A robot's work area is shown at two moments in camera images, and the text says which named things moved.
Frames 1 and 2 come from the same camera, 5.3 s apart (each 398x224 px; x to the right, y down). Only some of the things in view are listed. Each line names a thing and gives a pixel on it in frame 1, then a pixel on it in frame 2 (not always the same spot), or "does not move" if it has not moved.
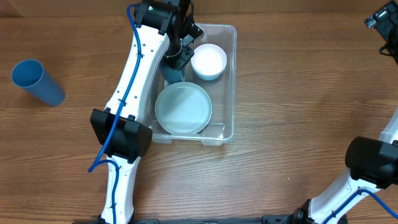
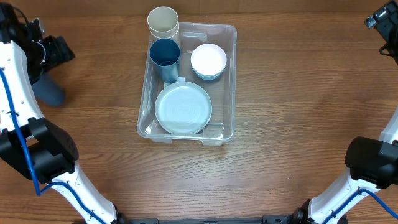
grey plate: (183, 107) does not move
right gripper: (390, 16) does not move
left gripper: (177, 60) → (56, 53)
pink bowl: (208, 61) does not move
